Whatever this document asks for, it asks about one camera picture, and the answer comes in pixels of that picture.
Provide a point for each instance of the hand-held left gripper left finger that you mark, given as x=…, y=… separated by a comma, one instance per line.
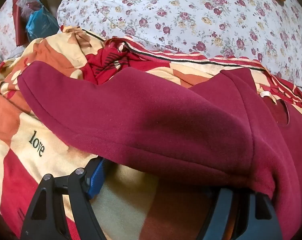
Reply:
x=97, y=180

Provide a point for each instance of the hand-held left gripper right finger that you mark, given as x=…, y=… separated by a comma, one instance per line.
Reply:
x=262, y=220

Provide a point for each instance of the maroon fleece garment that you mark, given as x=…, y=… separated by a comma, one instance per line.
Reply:
x=141, y=120

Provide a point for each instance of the orange red printed blanket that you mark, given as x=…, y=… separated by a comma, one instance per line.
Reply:
x=15, y=110

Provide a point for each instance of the blue plastic bag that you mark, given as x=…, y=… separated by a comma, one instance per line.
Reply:
x=38, y=22

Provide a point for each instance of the red hanging cloth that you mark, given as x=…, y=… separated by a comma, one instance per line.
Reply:
x=18, y=27

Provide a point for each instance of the pale floral cloth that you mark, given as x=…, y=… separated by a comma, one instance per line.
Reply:
x=3, y=30

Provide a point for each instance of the white floral quilt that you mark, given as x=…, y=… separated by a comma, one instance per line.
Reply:
x=191, y=17

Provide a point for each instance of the clear plastic bag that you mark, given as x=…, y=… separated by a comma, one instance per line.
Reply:
x=25, y=2

